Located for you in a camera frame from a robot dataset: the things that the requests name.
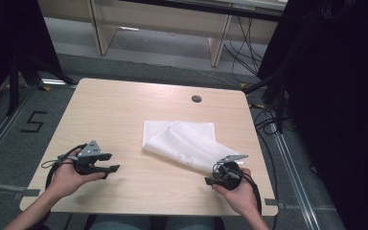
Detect black curtain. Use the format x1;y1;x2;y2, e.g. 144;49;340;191
0;0;62;111
257;0;368;230

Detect black metal stand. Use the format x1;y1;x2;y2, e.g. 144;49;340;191
7;53;77;117
241;60;290;134

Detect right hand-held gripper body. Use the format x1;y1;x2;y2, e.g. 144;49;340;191
212;154;249;192

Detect hanging black cable bundle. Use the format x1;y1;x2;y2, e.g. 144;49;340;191
222;15;265;77

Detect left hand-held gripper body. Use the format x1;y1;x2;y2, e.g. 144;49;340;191
72;139;110;176

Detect light wooden desk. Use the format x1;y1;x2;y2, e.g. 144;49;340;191
37;0;289;68

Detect person's right hand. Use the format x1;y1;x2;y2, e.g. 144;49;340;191
212;168;261;218

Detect white printed cloth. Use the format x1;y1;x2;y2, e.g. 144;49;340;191
141;120;245;175

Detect black floor cables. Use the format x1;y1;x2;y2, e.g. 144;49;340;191
249;101;282;230

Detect person's legs in jeans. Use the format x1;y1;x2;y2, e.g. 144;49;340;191
88;214;218;230

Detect person's left hand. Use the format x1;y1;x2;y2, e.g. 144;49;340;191
48;148;107;199

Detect black tape numeral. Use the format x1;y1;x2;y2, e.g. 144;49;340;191
20;110;49;134

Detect metal floor rail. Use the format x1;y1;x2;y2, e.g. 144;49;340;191
269;124;322;230
0;85;36;174

